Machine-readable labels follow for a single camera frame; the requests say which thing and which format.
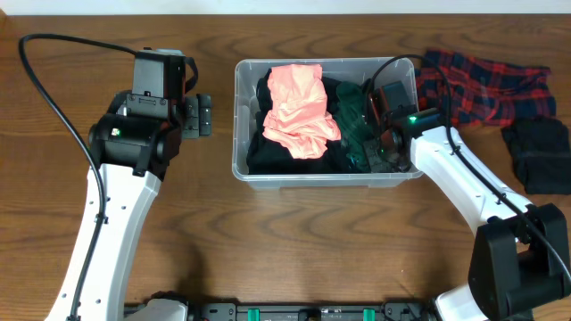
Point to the red plaid shirt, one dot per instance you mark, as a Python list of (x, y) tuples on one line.
[(483, 92)]

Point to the pink garment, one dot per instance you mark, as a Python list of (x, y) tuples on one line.
[(298, 119)]

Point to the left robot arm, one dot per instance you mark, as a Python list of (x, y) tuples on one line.
[(132, 145)]

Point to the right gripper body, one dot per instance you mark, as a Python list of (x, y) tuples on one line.
[(388, 156)]

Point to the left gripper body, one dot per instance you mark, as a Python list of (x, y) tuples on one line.
[(192, 119)]

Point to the green garment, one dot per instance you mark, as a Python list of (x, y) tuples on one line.
[(350, 120)]

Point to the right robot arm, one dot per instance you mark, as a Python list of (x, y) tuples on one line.
[(520, 259)]

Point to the large black garment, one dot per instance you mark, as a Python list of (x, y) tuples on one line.
[(266, 157)]

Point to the clear plastic storage bin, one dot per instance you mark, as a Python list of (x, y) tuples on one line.
[(247, 74)]

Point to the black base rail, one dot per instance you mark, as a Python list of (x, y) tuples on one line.
[(388, 311)]

